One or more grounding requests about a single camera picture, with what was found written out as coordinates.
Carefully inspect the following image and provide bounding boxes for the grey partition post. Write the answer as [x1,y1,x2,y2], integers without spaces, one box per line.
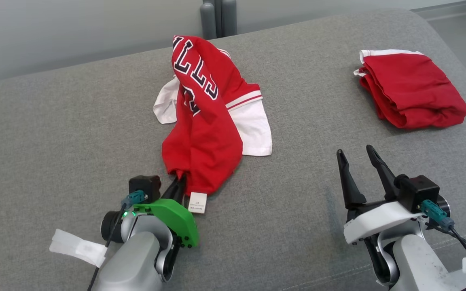
[199,0,237,40]

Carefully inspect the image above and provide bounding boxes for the red basketball shorts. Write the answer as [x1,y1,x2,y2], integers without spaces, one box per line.
[353,49,466,129]

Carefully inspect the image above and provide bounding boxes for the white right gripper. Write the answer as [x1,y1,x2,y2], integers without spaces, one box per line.
[336,145,424,245]

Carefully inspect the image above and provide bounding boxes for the white tape strap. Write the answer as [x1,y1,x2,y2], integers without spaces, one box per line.
[49,229,108,268]

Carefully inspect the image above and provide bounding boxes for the right camera cable teal plug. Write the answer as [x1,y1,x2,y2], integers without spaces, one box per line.
[420,199,466,285]

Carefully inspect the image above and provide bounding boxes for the left camera cable teal plug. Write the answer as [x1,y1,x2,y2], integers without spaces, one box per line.
[87,190,144,291]

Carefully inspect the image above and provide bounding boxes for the camera cable teal plug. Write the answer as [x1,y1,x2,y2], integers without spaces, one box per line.
[87,190,144,291]
[420,199,466,285]

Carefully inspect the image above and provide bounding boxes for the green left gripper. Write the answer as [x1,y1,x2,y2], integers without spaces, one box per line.
[130,174,199,248]

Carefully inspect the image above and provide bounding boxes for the red Bulls jersey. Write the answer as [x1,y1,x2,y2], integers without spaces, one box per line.
[153,35,273,214]

